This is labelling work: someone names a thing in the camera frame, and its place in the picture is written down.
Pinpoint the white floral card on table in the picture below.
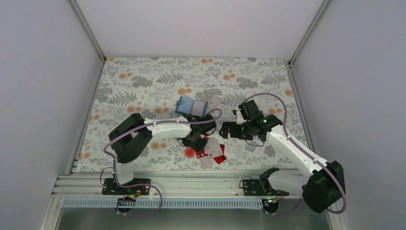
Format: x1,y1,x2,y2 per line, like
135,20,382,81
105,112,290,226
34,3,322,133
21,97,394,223
207,95,222,110

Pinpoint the small red card right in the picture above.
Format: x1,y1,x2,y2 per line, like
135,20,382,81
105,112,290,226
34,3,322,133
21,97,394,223
219,144,225,153

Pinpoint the red card lower right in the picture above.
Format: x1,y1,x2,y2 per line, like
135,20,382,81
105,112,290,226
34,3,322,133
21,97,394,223
213,155,226,164

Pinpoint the red card with black stripe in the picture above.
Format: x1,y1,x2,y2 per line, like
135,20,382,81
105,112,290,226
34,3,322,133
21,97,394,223
195,149,208,159

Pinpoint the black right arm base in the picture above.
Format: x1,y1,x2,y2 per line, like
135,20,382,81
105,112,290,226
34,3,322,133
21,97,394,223
239,177,290,196

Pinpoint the aluminium corner post left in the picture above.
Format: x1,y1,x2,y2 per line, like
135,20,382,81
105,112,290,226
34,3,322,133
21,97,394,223
69,0,106,63

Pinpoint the white card with red circle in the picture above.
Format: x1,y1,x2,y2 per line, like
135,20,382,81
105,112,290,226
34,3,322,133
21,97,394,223
184,147,196,159

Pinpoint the blue leather card holder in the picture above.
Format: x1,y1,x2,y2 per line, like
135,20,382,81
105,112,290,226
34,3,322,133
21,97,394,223
175,96,195,115

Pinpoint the aluminium rail frame front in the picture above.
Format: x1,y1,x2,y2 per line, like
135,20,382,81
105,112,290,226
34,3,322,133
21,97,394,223
52,171,260,198

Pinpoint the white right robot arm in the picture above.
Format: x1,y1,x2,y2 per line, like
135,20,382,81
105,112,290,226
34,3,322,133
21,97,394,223
219,100,345,213

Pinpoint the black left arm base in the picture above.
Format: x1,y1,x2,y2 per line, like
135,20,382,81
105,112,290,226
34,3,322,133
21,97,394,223
101,178,151,196

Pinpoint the aluminium corner post right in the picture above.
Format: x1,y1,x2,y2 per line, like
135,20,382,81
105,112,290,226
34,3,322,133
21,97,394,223
288,0,332,69

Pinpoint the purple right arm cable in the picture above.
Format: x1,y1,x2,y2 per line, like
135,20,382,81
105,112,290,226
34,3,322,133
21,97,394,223
241,92,348,217

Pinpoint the aluminium corner post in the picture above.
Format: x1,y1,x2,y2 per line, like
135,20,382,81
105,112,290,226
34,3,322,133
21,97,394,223
69,0,106,63
288,0,332,69

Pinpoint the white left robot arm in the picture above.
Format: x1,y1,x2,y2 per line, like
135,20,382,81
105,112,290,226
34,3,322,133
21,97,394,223
103,113,216,194

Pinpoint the white floral card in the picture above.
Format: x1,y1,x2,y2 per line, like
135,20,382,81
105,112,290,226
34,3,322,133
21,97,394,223
207,95,222,110
191,100,208,117

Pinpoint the white cable duct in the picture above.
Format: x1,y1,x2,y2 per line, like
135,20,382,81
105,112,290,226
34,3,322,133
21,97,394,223
62,197,263,210

